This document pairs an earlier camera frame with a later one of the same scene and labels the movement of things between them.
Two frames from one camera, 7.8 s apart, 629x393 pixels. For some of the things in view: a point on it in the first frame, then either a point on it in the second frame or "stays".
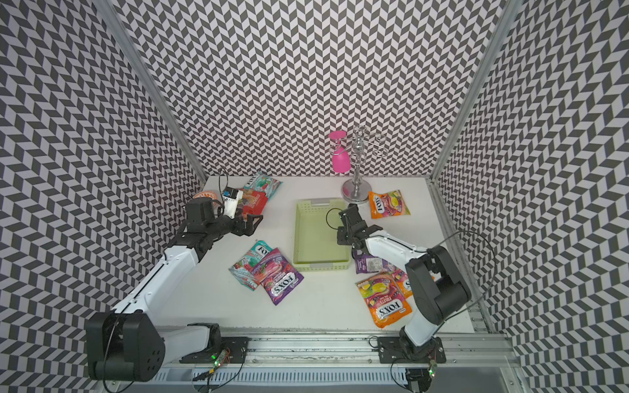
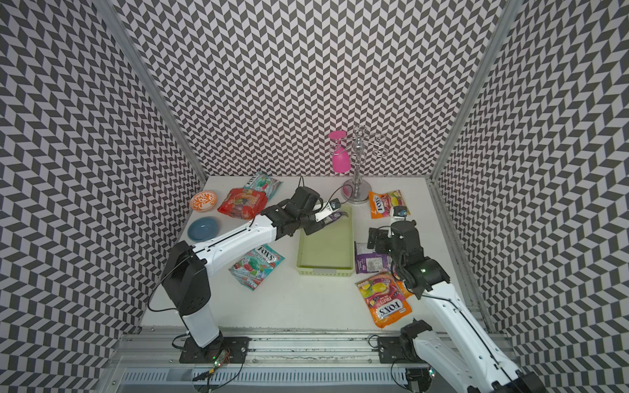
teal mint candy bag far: [263, 183] stays
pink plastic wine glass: [341, 159] stays
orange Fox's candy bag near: [384, 298] stays
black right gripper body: [344, 236] to [385, 245]
